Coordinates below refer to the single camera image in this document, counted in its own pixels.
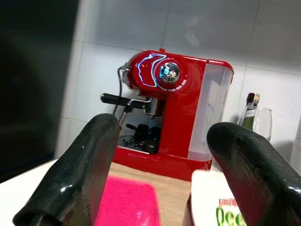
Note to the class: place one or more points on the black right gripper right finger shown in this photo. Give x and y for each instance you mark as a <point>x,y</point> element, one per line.
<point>258,179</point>

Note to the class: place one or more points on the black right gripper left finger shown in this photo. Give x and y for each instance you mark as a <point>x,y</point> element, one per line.
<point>70,179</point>

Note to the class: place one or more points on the dark grey fridge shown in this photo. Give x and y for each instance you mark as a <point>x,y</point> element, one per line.
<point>30,82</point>

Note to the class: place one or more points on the white bottle with green print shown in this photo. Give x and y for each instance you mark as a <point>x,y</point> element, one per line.
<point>204,195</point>

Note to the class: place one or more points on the clear wine glass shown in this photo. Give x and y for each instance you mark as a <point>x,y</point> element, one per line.
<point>263,122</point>

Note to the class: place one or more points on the bright pink sponge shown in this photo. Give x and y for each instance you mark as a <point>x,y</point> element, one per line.
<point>129,202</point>

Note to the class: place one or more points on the green wine bottle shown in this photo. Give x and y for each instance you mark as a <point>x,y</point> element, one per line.
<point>248,115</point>

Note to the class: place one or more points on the red espresso machine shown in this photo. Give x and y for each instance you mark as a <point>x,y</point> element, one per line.
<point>178,117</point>

